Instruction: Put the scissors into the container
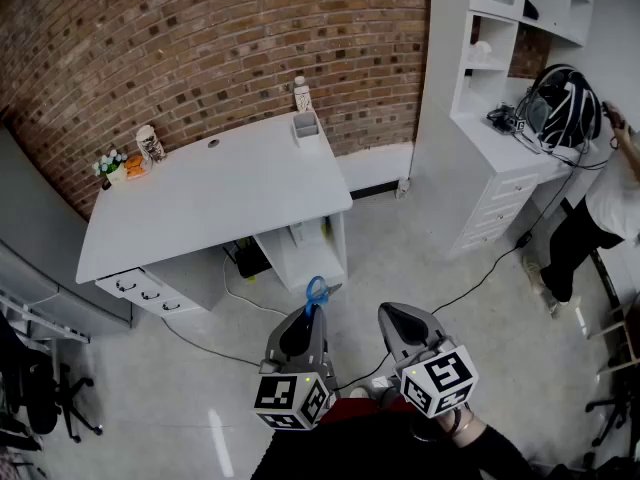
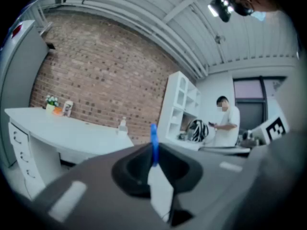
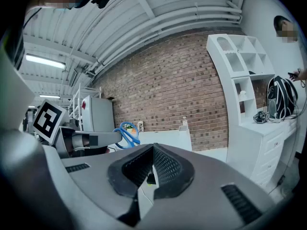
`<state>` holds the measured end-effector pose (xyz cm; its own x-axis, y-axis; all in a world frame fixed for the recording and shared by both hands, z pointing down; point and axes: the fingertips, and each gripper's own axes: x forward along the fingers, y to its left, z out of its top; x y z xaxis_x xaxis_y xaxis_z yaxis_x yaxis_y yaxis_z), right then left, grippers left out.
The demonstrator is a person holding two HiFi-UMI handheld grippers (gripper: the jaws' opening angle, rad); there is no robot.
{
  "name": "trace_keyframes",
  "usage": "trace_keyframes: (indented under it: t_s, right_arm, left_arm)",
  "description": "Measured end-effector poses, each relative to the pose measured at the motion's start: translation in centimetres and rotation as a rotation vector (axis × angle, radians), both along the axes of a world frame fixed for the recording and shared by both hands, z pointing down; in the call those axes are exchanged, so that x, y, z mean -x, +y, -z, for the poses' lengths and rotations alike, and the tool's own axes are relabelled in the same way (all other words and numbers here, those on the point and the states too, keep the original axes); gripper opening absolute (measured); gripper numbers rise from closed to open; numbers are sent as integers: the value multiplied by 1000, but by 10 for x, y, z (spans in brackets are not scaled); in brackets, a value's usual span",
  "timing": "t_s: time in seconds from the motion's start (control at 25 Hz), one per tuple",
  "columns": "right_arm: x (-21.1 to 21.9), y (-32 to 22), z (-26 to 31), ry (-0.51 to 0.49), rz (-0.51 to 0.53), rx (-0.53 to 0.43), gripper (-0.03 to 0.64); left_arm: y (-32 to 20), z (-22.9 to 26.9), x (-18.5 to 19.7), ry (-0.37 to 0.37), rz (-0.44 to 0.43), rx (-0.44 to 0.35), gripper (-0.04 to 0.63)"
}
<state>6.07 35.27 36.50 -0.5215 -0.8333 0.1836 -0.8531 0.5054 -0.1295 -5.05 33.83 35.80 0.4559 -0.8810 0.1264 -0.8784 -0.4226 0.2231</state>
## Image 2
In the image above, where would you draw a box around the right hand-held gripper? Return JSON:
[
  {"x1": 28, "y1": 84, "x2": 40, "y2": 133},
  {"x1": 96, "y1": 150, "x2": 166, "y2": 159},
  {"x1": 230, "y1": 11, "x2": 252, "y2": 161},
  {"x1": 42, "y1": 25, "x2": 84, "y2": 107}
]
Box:
[{"x1": 239, "y1": 114, "x2": 290, "y2": 149}]

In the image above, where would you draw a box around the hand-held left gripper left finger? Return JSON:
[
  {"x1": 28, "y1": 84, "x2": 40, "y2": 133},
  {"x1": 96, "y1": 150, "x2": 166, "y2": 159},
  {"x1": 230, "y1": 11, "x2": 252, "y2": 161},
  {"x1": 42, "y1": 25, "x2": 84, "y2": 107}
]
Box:
[{"x1": 111, "y1": 144, "x2": 153, "y2": 199}]

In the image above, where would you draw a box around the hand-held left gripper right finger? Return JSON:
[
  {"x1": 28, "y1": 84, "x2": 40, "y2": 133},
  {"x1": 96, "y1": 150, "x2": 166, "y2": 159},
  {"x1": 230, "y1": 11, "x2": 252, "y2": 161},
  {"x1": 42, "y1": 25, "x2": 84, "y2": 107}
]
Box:
[{"x1": 159, "y1": 142, "x2": 204, "y2": 196}]

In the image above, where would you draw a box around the dark window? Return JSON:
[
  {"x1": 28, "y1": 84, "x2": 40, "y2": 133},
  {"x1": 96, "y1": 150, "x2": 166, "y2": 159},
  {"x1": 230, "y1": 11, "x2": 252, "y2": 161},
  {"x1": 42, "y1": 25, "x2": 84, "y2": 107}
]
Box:
[{"x1": 233, "y1": 76, "x2": 287, "y2": 135}]

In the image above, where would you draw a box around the clear plastic bottle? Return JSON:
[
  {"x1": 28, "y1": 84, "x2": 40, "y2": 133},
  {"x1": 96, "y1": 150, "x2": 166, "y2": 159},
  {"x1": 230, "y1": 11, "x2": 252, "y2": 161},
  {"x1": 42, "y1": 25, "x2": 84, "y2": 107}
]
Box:
[{"x1": 118, "y1": 116, "x2": 128, "y2": 132}]

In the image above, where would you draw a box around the white shelf cabinet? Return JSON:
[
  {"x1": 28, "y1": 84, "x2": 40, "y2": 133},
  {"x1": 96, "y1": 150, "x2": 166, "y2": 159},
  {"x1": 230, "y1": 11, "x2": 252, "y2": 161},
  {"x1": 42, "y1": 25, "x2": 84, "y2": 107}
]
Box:
[{"x1": 157, "y1": 71, "x2": 202, "y2": 144}]

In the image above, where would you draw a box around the white desk with drawers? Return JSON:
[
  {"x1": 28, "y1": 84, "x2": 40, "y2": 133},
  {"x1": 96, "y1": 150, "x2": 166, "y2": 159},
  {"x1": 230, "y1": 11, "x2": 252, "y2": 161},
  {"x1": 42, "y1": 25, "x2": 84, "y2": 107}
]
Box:
[{"x1": 4, "y1": 106, "x2": 135, "y2": 201}]

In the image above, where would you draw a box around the white patterned tumbler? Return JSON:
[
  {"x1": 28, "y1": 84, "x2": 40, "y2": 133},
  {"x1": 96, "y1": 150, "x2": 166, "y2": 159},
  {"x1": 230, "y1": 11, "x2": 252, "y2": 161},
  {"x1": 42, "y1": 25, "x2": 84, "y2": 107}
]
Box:
[{"x1": 62, "y1": 100, "x2": 73, "y2": 117}]

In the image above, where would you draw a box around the blue face mask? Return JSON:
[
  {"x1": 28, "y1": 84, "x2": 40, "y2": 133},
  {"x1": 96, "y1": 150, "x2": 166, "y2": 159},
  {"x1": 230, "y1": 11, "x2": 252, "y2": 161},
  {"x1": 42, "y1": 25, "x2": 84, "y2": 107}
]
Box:
[{"x1": 251, "y1": 10, "x2": 267, "y2": 22}]

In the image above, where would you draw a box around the grey tall cabinet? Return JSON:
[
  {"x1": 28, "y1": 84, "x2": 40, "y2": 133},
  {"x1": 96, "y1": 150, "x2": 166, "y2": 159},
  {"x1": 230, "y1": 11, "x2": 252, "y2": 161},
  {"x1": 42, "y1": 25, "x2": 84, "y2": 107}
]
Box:
[{"x1": 0, "y1": 20, "x2": 50, "y2": 169}]

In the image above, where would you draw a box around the black head camera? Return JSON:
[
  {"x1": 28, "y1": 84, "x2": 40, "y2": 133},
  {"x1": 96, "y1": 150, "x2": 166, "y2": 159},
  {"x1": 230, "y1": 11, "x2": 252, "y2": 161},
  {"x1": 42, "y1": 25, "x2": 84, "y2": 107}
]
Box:
[{"x1": 207, "y1": 0, "x2": 255, "y2": 23}]

